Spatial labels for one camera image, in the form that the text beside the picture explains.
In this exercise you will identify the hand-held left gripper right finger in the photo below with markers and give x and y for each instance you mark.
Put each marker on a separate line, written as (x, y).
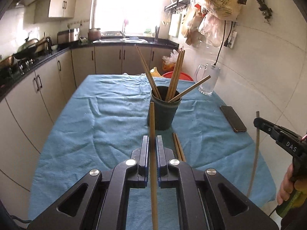
(160, 153)

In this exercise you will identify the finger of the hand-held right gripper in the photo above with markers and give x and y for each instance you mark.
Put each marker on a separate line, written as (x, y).
(266, 126)

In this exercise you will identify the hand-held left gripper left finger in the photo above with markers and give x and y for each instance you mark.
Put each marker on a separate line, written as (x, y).
(144, 153)

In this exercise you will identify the light brown chopstick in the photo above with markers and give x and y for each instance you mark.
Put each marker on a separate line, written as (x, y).
(177, 146)
(153, 196)
(180, 146)

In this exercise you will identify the dark grey chopstick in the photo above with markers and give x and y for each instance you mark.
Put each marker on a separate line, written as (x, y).
(253, 163)

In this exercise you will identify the dark green holder cup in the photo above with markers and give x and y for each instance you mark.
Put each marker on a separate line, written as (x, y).
(165, 115)

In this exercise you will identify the bunch of wooden chopsticks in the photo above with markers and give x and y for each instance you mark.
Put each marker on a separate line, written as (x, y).
(175, 74)

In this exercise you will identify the person's right hand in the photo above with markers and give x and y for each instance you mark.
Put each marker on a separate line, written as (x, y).
(285, 186)

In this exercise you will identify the black smartphone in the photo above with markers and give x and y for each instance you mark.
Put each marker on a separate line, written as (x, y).
(233, 119)

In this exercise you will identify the blue terry tablecloth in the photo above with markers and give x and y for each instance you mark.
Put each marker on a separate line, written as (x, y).
(96, 124)

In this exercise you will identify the clear glass pitcher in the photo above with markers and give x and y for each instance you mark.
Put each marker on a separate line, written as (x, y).
(211, 81)

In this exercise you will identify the yellow plastic item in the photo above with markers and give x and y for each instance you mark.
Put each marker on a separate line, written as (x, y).
(156, 73)

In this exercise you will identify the red plastic basin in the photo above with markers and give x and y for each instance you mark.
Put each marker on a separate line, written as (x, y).
(184, 76)

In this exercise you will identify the orange plastic bag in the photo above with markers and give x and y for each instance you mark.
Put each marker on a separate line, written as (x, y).
(169, 62)

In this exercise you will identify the translucent white plastic bag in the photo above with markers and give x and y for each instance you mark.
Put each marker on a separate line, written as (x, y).
(211, 31)

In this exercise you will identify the white base cabinets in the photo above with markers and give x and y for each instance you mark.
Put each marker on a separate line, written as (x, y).
(48, 93)

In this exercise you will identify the small blue bowl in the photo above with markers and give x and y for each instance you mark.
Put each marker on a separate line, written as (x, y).
(133, 38)

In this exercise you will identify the steel sink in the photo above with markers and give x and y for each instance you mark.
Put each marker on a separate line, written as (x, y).
(115, 40)

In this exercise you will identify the dark narrow upright object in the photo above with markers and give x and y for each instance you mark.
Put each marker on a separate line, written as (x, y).
(157, 34)

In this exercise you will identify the metal tray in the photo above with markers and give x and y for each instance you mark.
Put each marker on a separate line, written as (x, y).
(111, 33)

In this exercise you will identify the cream plastic bag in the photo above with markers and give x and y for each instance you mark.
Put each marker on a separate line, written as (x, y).
(191, 24)

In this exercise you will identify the brown clay pot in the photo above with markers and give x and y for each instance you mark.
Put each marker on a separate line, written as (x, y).
(94, 34)

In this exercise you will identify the white cutting board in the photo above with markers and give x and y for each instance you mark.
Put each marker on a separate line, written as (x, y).
(174, 25)

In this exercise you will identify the small white container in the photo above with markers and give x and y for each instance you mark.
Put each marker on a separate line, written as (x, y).
(83, 39)

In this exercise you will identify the printed beige plastic bag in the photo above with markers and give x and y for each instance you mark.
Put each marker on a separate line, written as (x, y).
(223, 2)

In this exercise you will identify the hanging metal ladle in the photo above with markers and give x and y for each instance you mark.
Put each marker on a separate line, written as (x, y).
(165, 21)

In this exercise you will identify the black kitchen countertop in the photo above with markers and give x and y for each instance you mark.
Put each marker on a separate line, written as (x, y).
(60, 50)

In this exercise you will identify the silver countertop appliance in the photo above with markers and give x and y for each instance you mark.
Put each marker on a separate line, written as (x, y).
(68, 36)

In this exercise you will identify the gas stove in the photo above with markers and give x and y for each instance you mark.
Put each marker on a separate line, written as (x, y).
(26, 63)

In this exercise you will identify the bright kitchen window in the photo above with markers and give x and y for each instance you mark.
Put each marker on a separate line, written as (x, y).
(132, 4)

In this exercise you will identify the black wok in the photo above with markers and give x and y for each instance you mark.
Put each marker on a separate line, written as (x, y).
(26, 48)

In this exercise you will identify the metal pot with lid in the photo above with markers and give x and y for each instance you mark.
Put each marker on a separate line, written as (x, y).
(6, 62)

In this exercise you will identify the white wall socket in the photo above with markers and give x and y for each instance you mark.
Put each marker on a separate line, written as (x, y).
(232, 39)

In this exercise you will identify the black wall rack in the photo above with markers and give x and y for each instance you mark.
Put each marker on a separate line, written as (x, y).
(177, 4)

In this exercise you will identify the white wall cabinets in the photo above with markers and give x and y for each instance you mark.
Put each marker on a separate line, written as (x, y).
(61, 4)

